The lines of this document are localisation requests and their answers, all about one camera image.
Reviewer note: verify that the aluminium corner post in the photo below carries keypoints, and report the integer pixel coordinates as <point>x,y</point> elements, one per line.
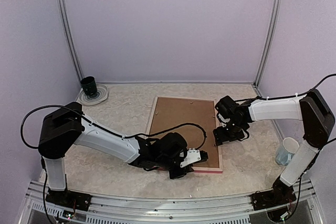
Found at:
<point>69,39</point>
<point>268,41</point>

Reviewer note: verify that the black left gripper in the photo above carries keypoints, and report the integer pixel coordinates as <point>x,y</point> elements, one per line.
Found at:
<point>175,174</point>

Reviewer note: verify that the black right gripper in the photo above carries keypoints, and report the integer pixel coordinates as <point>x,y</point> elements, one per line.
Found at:
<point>220,137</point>

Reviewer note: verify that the left aluminium corner post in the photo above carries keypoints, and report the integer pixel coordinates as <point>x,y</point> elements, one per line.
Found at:
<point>69,39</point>

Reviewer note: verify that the right aluminium corner post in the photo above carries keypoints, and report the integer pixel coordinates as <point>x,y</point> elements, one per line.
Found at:
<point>268,41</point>

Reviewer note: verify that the dark green speckled cup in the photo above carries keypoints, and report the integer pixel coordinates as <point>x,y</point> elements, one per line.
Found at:
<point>88,84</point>

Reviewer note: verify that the pink wooden picture frame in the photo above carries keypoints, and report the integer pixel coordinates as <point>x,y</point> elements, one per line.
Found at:
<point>218,161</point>

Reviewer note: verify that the grey spiral ceramic plate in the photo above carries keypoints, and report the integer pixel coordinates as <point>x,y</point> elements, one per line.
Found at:
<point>101,95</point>

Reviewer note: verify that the aluminium front rail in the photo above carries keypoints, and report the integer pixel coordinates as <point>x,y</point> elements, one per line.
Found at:
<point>119,209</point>

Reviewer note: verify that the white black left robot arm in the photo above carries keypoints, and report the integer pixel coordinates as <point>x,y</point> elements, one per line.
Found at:
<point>68,126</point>

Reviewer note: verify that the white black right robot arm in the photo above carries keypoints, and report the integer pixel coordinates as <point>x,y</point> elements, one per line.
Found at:
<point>310,108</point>

